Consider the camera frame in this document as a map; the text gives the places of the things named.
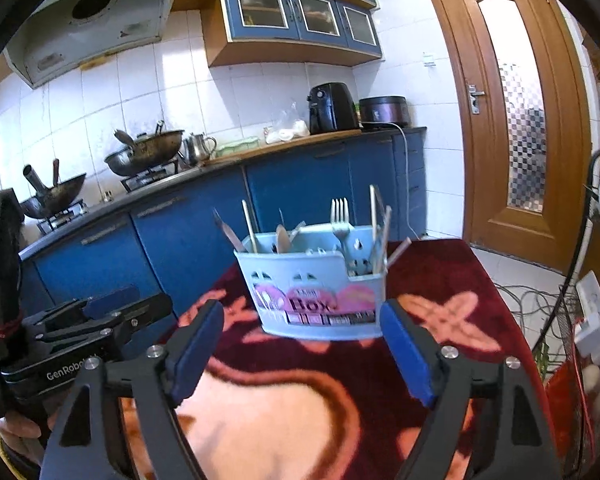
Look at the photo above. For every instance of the blue base cabinets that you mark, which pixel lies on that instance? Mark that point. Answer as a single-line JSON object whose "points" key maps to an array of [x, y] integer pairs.
{"points": [[162, 238]]}

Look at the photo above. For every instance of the grey range hood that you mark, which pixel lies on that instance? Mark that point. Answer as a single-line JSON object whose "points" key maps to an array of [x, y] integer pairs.
{"points": [[60, 35]]}

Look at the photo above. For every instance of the white power strip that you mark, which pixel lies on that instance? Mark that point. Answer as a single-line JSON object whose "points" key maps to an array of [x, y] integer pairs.
{"points": [[587, 332]]}

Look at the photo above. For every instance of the black wire rack cart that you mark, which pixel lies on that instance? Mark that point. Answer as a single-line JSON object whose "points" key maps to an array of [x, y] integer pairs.
{"points": [[573, 425]]}

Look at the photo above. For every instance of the dark rice cooker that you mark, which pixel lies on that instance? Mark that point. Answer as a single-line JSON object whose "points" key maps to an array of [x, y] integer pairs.
{"points": [[384, 110]]}

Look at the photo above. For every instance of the yellow sleeve forearm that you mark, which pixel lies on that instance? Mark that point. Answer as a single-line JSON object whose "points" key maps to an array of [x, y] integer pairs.
{"points": [[20, 466]]}

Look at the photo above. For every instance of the white chopstick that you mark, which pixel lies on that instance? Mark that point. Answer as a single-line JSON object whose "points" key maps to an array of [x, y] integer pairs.
{"points": [[398, 252]]}

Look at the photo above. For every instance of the blue glass wall cabinet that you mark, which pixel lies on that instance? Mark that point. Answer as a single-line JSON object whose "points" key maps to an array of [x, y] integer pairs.
{"points": [[329, 32]]}

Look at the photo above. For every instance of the light blue utensil holder box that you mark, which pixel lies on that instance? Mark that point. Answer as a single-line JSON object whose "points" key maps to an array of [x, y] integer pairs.
{"points": [[316, 291]]}

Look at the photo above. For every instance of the bag of white buns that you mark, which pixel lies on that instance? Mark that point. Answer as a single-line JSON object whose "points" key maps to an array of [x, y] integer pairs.
{"points": [[288, 126]]}

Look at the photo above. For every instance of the small black wok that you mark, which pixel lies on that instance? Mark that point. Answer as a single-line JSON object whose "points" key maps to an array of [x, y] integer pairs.
{"points": [[49, 202]]}

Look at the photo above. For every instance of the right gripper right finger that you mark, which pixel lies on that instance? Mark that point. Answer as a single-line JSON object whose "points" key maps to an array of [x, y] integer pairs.
{"points": [[513, 439]]}

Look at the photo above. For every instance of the large black wok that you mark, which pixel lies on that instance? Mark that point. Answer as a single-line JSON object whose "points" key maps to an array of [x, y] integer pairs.
{"points": [[145, 152]]}

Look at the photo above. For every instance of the person's left hand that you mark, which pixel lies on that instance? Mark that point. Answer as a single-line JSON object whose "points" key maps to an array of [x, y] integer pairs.
{"points": [[22, 435]]}

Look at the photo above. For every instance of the brown wooden door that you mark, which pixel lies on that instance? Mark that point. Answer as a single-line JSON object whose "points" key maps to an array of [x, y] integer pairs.
{"points": [[526, 152]]}

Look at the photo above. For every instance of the steel kettle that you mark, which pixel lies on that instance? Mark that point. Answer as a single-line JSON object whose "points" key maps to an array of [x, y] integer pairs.
{"points": [[199, 148]]}

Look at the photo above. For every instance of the steel table knife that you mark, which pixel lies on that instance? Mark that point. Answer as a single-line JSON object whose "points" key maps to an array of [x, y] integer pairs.
{"points": [[228, 232]]}

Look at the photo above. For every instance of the black air fryer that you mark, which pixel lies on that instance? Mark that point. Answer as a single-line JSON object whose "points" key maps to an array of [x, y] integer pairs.
{"points": [[331, 108]]}

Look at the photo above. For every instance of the wooden chopstick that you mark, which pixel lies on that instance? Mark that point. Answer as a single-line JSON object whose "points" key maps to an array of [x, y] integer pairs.
{"points": [[382, 241], [373, 211]]}

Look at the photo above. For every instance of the large steel fork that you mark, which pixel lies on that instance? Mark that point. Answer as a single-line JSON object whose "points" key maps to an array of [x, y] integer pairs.
{"points": [[339, 220]]}

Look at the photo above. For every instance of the silver door handle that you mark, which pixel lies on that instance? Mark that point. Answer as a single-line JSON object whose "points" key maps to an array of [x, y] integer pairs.
{"points": [[474, 94]]}

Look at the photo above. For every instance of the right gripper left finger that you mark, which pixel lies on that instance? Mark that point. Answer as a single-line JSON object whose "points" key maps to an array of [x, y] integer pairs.
{"points": [[88, 440]]}

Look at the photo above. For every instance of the beige plastic spoon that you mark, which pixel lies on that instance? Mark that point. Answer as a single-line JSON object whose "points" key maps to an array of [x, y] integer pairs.
{"points": [[283, 238]]}

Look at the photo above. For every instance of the red floral plush table cover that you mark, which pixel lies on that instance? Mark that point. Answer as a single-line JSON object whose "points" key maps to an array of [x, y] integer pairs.
{"points": [[278, 408]]}

